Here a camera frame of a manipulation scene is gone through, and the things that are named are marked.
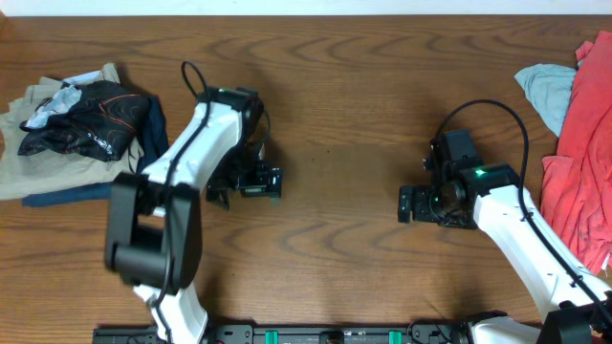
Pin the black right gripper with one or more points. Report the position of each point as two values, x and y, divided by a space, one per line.
421 210

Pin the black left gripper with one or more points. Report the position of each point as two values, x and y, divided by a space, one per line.
262 186

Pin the black printed cycling jersey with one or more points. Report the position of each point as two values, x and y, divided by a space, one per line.
97 120

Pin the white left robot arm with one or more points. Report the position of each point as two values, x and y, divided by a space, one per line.
154 230

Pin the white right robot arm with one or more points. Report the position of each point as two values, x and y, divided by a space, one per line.
573 303

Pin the folded navy blue garment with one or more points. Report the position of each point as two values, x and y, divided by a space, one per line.
154 141

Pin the red crumpled garment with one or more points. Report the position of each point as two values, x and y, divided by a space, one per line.
576 191

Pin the light grey-blue garment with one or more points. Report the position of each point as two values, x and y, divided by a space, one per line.
548 87

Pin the light blue folded garment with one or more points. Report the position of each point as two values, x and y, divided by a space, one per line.
84 78

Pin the folded beige trousers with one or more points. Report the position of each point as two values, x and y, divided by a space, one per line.
48 171

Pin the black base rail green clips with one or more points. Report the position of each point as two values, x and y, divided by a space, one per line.
423 332

